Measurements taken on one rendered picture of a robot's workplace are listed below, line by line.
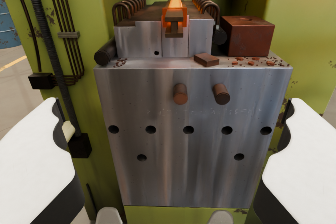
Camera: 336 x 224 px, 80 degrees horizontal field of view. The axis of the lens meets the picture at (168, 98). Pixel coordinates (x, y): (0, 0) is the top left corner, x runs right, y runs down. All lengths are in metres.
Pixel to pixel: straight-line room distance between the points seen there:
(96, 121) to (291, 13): 0.66
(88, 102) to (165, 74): 0.39
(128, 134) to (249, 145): 0.28
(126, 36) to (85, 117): 0.40
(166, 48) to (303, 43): 0.39
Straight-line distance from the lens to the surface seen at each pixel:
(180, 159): 0.53
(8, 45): 4.99
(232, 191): 0.64
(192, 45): 0.44
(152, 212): 0.72
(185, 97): 0.37
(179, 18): 0.32
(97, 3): 0.60
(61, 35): 0.64
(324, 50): 0.71
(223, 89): 0.39
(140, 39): 0.44
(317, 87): 0.76
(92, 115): 0.75
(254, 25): 0.45
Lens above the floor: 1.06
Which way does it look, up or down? 30 degrees down
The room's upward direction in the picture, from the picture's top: 1 degrees counter-clockwise
